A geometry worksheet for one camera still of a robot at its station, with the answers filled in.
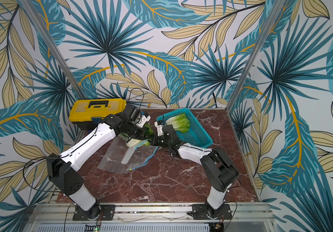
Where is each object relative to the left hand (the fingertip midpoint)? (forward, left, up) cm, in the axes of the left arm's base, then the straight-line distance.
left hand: (150, 139), depth 77 cm
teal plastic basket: (+16, -29, -20) cm, 39 cm away
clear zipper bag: (-1, +21, -20) cm, 29 cm away
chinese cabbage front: (+1, +9, -6) cm, 11 cm away
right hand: (+5, +3, -7) cm, 9 cm away
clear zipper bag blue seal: (+5, +16, -8) cm, 18 cm away
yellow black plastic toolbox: (+24, +47, -4) cm, 53 cm away
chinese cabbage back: (+22, -18, -12) cm, 31 cm away
